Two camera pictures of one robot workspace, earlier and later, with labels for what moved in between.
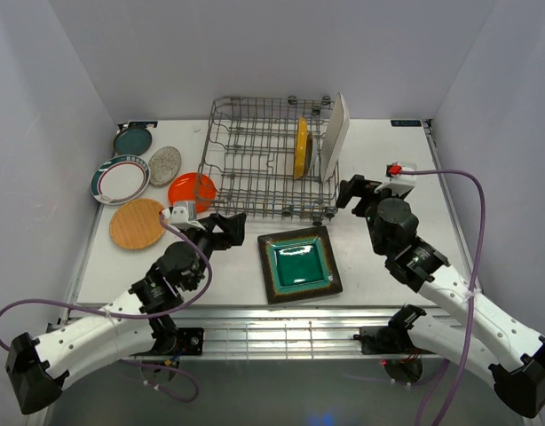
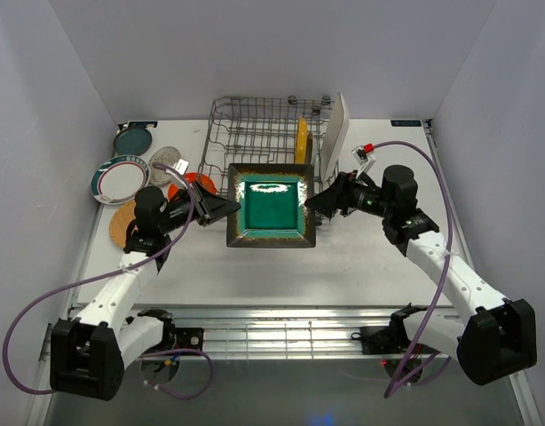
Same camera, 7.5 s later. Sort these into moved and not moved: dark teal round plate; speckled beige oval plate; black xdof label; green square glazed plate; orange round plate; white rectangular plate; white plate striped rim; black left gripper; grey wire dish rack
Moved: black left gripper; green square glazed plate
Not moved: black xdof label; speckled beige oval plate; white rectangular plate; white plate striped rim; grey wire dish rack; dark teal round plate; orange round plate
